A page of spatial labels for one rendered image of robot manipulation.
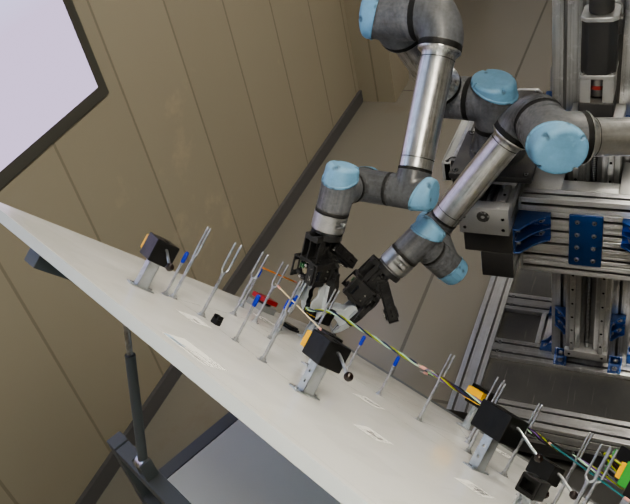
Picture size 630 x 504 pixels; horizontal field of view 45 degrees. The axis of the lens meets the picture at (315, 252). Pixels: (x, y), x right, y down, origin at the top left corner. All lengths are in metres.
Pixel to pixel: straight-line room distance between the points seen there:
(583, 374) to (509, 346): 0.27
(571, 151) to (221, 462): 1.13
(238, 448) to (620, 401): 1.35
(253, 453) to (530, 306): 1.43
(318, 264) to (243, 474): 0.59
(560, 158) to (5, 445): 1.93
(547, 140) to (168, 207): 1.89
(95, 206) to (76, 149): 0.23
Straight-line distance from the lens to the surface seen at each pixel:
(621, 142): 1.78
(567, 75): 2.19
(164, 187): 3.17
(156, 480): 1.79
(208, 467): 2.02
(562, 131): 1.68
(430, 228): 1.79
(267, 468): 1.97
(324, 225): 1.63
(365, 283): 1.82
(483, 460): 1.31
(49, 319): 2.75
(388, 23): 1.75
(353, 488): 0.80
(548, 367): 2.86
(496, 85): 2.05
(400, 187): 1.65
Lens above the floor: 2.35
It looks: 38 degrees down
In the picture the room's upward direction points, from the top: 14 degrees counter-clockwise
